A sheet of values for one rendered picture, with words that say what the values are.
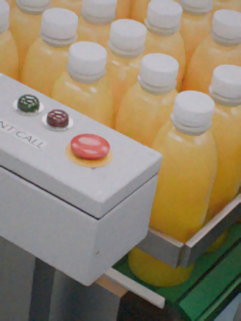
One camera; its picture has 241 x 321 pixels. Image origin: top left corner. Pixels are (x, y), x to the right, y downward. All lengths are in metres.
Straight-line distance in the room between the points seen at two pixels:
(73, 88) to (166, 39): 0.16
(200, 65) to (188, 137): 0.19
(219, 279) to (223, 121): 0.19
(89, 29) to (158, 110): 0.16
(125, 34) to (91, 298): 0.29
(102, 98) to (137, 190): 0.16
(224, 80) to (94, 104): 0.13
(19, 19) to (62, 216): 0.33
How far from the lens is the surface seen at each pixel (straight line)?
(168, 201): 0.98
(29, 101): 0.92
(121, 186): 0.85
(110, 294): 1.05
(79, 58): 0.99
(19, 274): 0.99
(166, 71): 0.99
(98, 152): 0.86
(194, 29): 1.17
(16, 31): 1.12
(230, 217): 1.06
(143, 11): 1.24
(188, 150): 0.95
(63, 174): 0.85
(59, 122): 0.90
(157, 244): 1.00
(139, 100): 1.01
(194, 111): 0.94
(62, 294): 1.09
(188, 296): 1.05
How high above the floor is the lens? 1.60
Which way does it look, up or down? 35 degrees down
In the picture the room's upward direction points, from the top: 10 degrees clockwise
